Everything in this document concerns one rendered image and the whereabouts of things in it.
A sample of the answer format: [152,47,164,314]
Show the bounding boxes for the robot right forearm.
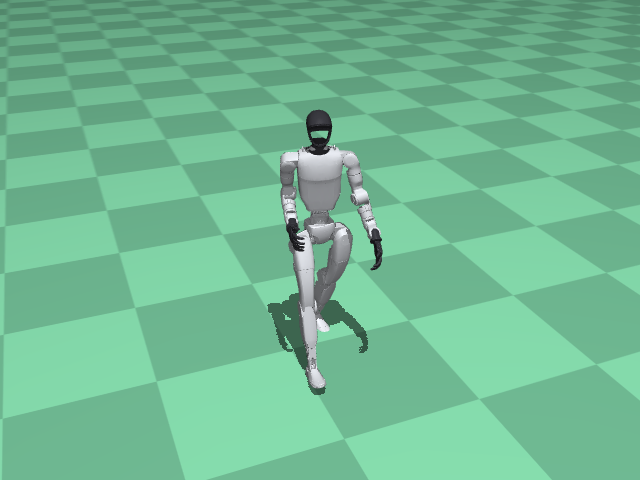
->
[280,188,298,226]

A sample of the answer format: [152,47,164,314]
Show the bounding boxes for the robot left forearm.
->
[357,190,381,240]

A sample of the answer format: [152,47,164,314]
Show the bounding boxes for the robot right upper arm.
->
[280,152,299,200]

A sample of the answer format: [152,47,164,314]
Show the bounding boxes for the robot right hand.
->
[286,218,305,252]

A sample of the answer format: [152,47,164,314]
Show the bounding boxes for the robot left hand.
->
[370,228,383,270]

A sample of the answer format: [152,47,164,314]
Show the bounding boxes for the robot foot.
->
[306,364,326,388]
[316,312,330,332]

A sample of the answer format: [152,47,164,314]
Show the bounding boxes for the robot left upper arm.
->
[339,150,368,206]

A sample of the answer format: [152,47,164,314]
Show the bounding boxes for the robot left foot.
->
[316,312,330,332]

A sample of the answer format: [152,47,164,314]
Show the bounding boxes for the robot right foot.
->
[306,364,326,388]

